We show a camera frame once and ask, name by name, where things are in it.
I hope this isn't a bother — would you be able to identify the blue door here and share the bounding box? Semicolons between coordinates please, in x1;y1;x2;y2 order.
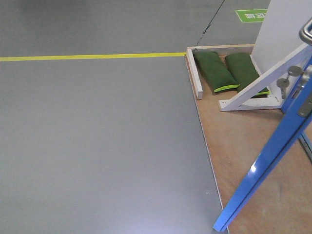
212;42;312;233

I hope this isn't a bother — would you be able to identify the green sandbag left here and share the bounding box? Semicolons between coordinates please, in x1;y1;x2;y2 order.
193;50;240;93

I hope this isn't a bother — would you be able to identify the green sandbag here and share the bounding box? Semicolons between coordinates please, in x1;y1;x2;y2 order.
225;52;260;93
193;50;240;93

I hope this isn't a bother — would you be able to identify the white triangular brace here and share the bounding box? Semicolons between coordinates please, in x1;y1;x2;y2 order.
218;43;312;111

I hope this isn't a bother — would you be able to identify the green sandbag right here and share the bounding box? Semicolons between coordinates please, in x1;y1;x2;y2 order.
225;52;260;93

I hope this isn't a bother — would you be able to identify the green floor sign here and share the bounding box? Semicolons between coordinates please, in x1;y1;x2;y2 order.
235;9;267;23

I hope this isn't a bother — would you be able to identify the silver key in lock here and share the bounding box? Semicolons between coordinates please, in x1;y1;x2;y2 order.
276;66;303;99

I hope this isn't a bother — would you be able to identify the silver latch plate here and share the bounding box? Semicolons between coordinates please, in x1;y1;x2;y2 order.
297;65;312;117

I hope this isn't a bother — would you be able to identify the white wooden side rail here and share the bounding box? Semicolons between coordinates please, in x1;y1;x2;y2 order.
186;48;203;100

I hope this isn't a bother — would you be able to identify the dark guy rope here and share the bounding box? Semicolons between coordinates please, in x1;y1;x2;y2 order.
194;0;227;51

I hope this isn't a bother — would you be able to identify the white door wall panel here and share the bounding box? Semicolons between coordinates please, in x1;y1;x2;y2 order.
251;0;312;103

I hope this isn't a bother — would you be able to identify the silver door lever handle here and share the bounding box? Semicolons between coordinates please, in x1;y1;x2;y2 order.
299;18;312;45

